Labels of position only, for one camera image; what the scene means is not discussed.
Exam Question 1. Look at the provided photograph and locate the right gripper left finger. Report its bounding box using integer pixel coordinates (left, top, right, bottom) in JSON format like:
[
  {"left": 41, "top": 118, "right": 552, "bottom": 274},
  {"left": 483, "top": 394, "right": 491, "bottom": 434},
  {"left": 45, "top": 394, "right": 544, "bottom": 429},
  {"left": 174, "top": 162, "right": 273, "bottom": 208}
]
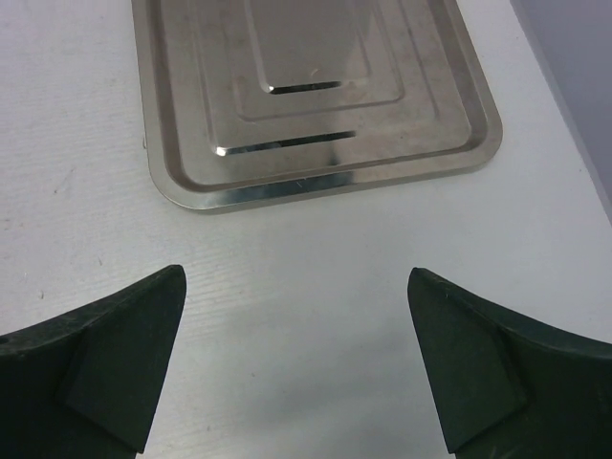
[{"left": 1, "top": 265, "right": 186, "bottom": 458}]

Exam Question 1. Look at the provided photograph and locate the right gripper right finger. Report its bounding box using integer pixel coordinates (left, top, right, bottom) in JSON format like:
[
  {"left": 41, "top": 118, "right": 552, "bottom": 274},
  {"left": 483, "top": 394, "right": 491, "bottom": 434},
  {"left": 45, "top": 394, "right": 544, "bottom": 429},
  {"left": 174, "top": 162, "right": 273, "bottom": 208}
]
[{"left": 407, "top": 268, "right": 611, "bottom": 458}]

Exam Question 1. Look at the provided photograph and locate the metal tray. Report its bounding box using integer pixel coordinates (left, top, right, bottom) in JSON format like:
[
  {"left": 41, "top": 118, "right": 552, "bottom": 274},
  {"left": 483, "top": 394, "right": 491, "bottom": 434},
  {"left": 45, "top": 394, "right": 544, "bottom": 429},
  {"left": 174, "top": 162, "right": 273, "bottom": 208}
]
[{"left": 132, "top": 1, "right": 503, "bottom": 212}]

